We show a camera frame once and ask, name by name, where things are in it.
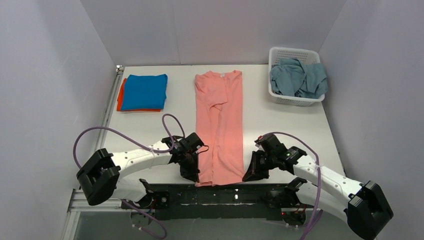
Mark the pink t shirt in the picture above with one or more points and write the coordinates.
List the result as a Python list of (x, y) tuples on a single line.
[(219, 124)]

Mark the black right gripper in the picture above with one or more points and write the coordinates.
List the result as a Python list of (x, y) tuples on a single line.
[(259, 162)]

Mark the grey-blue t shirt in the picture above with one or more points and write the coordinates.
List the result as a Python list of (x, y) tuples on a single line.
[(293, 78)]

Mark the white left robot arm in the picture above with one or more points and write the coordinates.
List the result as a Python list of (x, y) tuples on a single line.
[(105, 174)]

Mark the folded orange t shirt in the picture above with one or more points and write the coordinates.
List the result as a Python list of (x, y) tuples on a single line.
[(120, 99)]

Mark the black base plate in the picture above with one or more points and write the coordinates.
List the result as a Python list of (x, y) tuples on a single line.
[(238, 201)]

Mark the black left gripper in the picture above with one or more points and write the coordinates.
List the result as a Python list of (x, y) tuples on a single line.
[(188, 161)]

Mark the white plastic basket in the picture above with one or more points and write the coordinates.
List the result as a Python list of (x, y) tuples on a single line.
[(307, 57)]

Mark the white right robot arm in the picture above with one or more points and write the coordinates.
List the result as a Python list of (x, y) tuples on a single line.
[(362, 206)]

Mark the folded blue t shirt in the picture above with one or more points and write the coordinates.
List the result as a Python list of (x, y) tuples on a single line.
[(145, 92)]

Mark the aluminium frame rail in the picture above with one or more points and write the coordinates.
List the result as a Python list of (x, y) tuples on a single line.
[(260, 115)]

